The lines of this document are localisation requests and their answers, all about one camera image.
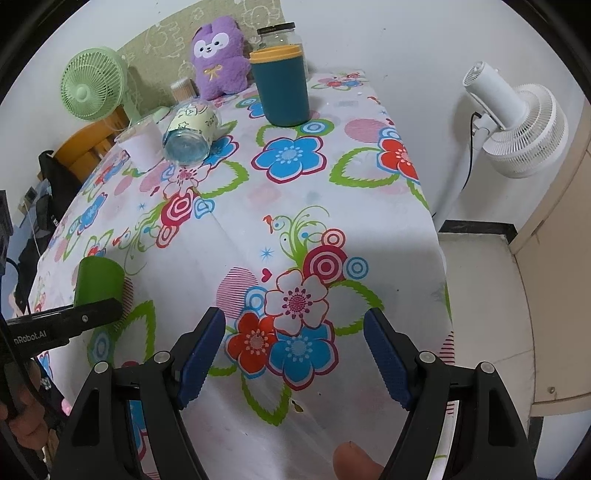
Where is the green cup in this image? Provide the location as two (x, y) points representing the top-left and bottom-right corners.
(75, 257), (126, 308)

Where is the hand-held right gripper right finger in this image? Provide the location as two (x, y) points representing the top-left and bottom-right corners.
(364, 307), (539, 480)

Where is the translucent white plastic cup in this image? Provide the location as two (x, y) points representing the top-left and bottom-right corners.
(114, 117), (164, 174)

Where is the green desk fan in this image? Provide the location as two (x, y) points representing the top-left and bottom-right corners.
(61, 45), (172, 128)

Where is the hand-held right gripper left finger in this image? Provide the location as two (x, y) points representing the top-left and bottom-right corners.
(54, 307), (227, 480)

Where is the floral tablecloth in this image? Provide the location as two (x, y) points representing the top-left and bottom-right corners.
(33, 69), (457, 480)

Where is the printed clear glass cup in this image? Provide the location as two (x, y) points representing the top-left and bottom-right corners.
(162, 99), (224, 167)

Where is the person's left hand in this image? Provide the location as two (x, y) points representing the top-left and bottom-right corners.
(0, 357), (51, 462)

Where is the teal cup with yellow rim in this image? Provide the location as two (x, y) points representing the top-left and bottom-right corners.
(249, 45), (311, 127)

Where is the glass jar with black lid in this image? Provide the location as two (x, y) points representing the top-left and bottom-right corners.
(256, 22), (310, 75)

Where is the person's right hand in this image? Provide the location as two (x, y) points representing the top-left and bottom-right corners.
(333, 442), (386, 480)

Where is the black bag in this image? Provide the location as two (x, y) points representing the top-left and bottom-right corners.
(36, 150), (90, 241)

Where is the black fan cable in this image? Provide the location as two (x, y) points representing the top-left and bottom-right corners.
(462, 110), (484, 197)

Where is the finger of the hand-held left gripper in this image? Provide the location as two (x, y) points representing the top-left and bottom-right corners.
(69, 298), (123, 337)

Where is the orange wooden chair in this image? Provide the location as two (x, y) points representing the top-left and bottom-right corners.
(52, 103), (131, 175)

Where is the purple plush toy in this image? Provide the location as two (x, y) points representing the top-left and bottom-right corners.
(190, 16), (253, 102)

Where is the beige cabinet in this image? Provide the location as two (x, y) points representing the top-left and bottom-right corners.
(507, 99), (591, 418)

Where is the toothpick holder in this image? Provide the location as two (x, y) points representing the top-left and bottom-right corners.
(169, 78), (198, 100)

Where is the green patterned wall cloth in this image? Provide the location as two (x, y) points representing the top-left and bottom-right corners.
(115, 0), (283, 115)

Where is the white standing fan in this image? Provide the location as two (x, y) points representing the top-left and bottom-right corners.
(433, 59), (570, 223)

